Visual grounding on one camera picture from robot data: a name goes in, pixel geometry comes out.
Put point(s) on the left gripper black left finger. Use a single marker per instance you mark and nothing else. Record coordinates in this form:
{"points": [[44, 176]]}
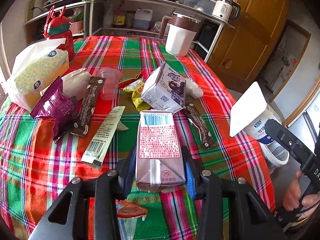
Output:
{"points": [[84, 202]]}

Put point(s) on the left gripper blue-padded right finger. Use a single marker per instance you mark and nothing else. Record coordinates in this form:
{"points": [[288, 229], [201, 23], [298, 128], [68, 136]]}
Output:
{"points": [[248, 216]]}

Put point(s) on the clear plastic cup red lid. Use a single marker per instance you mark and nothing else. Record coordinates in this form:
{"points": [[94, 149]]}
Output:
{"points": [[128, 215]]}

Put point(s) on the purple milk carton red label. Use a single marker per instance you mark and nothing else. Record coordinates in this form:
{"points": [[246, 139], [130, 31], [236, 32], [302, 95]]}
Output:
{"points": [[159, 162]]}

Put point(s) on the purple snack bag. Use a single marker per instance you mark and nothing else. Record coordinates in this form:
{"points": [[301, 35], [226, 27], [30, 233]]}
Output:
{"points": [[54, 105]]}

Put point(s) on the white plastic wrap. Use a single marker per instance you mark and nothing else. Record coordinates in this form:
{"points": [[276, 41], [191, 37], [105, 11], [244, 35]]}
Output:
{"points": [[192, 89]]}

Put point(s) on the white purple milk carton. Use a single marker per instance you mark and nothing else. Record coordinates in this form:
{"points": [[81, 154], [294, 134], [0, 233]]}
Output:
{"points": [[164, 89]]}

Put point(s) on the white trash bin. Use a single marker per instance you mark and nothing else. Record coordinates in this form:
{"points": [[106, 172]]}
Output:
{"points": [[275, 155]]}

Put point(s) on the white metal kitchen shelf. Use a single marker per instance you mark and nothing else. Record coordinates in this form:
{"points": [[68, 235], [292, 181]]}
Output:
{"points": [[98, 20]]}

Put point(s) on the person's right hand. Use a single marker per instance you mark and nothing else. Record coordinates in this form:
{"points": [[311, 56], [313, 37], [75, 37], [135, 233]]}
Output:
{"points": [[291, 201]]}

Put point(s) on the white barcode sachet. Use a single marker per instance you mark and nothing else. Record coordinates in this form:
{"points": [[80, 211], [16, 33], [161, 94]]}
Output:
{"points": [[95, 152]]}

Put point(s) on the brown coffee stick sachet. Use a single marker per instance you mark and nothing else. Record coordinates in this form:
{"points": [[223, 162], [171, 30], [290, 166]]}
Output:
{"points": [[80, 125]]}

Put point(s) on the plaid red green tablecloth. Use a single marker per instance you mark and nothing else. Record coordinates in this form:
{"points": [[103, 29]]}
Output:
{"points": [[34, 169]]}

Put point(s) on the wooden door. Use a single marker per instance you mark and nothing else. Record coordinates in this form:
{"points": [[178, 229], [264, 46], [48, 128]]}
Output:
{"points": [[243, 48]]}

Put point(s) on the beige crumpled paper bag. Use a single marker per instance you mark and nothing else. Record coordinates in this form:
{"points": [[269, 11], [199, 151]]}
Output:
{"points": [[75, 84]]}

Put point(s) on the yellow snack wrapper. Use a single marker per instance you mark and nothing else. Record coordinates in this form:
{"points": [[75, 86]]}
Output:
{"points": [[134, 86]]}

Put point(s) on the clear pink plastic cup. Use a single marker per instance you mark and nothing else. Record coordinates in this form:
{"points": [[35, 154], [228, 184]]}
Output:
{"points": [[112, 77]]}

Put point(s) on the yellow tissue pack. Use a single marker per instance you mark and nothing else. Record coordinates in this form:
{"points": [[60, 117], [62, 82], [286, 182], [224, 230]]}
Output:
{"points": [[35, 68]]}

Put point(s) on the white electric kettle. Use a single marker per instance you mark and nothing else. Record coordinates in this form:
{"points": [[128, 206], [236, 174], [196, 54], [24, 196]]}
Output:
{"points": [[226, 10]]}

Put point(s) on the white brown lidded mug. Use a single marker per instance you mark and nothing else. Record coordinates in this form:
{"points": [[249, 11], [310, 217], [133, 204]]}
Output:
{"points": [[181, 33]]}

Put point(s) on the clear storage container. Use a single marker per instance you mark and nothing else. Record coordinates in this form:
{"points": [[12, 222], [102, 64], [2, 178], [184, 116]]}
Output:
{"points": [[205, 6]]}

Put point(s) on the pink plastic basket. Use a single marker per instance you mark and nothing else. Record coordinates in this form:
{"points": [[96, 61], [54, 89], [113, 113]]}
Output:
{"points": [[76, 27]]}

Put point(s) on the red reindeer water bottle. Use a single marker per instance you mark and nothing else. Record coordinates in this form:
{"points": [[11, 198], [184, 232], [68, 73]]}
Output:
{"points": [[59, 27]]}

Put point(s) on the soy sauce bottle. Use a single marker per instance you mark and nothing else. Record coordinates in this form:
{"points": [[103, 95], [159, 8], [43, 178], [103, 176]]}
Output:
{"points": [[119, 17]]}

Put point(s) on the white oil jug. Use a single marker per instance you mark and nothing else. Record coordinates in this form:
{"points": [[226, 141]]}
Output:
{"points": [[142, 19]]}

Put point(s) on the power strip on wall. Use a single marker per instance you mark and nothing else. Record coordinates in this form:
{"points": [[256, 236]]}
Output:
{"points": [[29, 10]]}

